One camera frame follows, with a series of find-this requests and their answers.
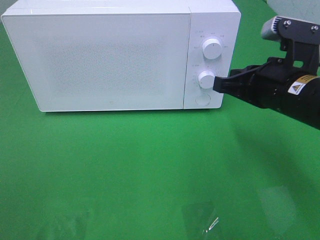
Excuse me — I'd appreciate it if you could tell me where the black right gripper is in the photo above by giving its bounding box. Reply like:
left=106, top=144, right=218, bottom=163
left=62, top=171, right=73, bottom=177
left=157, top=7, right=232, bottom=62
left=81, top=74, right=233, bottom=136
left=212, top=15, right=320, bottom=109

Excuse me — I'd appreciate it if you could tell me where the round door release button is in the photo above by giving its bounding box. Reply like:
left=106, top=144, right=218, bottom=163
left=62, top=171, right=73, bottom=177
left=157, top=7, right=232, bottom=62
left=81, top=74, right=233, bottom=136
left=195, top=94, right=211, bottom=106

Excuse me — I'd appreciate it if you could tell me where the white microwave door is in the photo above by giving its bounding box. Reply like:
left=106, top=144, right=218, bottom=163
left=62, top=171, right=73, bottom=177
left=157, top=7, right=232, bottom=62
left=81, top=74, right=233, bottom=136
left=2, top=14, right=190, bottom=112

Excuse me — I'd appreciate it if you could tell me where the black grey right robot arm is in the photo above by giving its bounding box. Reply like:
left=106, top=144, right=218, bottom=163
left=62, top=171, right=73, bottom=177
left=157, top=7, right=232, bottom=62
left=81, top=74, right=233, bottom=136
left=213, top=15, right=320, bottom=129

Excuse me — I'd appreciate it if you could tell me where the green table mat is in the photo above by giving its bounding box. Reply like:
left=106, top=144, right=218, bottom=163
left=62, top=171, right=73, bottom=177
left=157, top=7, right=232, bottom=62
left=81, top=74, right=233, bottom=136
left=0, top=28, right=320, bottom=240

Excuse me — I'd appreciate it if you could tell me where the white microwave oven body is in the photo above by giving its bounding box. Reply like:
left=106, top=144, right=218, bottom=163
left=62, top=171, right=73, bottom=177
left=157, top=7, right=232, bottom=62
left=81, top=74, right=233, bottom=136
left=1, top=0, right=241, bottom=110

